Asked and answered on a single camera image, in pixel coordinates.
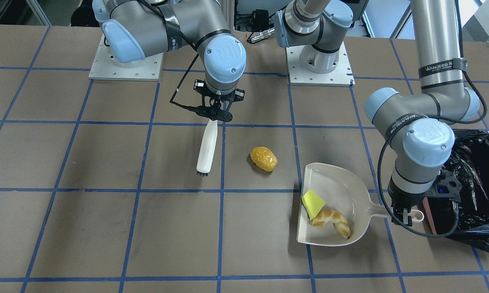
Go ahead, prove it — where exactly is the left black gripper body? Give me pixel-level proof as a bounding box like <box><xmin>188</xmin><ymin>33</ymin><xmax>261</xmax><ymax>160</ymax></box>
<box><xmin>388</xmin><ymin>169</ymin><xmax>462</xmax><ymax>207</ymax></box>

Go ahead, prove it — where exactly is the round golden bread roll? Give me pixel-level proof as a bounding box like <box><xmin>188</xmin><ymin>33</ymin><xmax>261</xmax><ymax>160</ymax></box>
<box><xmin>250</xmin><ymin>146</ymin><xmax>278</xmax><ymax>171</ymax></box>

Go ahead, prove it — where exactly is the pink bin with black bag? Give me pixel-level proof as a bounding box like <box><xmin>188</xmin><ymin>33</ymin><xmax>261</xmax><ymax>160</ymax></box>
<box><xmin>444</xmin><ymin>129</ymin><xmax>489</xmax><ymax>252</ymax></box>

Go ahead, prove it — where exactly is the white hand brush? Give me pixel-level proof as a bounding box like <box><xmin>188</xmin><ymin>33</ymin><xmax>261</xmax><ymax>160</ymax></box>
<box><xmin>196</xmin><ymin>119</ymin><xmax>218</xmax><ymax>177</ymax></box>

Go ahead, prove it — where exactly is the beige plastic dustpan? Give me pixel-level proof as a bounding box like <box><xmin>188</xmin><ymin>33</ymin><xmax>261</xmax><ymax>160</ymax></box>
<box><xmin>297</xmin><ymin>162</ymin><xmax>425</xmax><ymax>247</ymax></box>

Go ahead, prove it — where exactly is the aluminium frame post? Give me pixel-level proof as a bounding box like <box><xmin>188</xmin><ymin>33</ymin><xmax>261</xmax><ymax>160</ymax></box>
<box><xmin>218</xmin><ymin>0</ymin><xmax>236</xmax><ymax>35</ymax></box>

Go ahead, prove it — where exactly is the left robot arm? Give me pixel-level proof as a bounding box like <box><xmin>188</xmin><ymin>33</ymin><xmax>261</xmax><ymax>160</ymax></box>
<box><xmin>273</xmin><ymin>0</ymin><xmax>483</xmax><ymax>226</ymax></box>

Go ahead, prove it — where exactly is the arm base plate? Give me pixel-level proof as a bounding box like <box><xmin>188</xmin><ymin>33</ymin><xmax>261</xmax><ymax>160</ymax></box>
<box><xmin>285</xmin><ymin>43</ymin><xmax>356</xmax><ymax>87</ymax></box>
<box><xmin>88</xmin><ymin>35</ymin><xmax>164</xmax><ymax>81</ymax></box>

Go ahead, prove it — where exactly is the twisted bread piece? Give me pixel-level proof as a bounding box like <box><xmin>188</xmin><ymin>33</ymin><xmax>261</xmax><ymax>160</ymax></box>
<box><xmin>311</xmin><ymin>208</ymin><xmax>351</xmax><ymax>239</ymax></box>

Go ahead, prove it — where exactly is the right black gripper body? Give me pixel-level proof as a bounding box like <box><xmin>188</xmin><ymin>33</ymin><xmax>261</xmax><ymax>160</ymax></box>
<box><xmin>192</xmin><ymin>79</ymin><xmax>246</xmax><ymax>114</ymax></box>

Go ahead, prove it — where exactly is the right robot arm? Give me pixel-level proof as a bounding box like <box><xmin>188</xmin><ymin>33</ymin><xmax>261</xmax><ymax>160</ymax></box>
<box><xmin>92</xmin><ymin>0</ymin><xmax>247</xmax><ymax>122</ymax></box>

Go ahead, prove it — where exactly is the yellow sponge piece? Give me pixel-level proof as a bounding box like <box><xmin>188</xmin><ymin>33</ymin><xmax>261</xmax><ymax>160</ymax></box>
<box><xmin>301</xmin><ymin>189</ymin><xmax>326</xmax><ymax>220</ymax></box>

